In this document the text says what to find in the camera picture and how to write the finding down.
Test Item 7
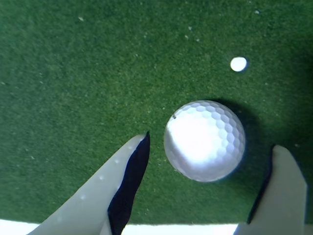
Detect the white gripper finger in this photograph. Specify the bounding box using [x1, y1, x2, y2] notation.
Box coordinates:
[26, 131, 151, 235]
[234, 144, 309, 235]

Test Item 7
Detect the white golf ball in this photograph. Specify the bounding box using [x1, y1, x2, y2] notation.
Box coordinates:
[163, 99, 246, 183]

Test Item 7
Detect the long green putting mat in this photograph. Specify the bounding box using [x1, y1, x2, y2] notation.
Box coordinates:
[0, 0, 313, 225]

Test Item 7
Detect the small white dot marker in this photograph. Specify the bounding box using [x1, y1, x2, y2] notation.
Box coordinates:
[230, 56, 248, 72]

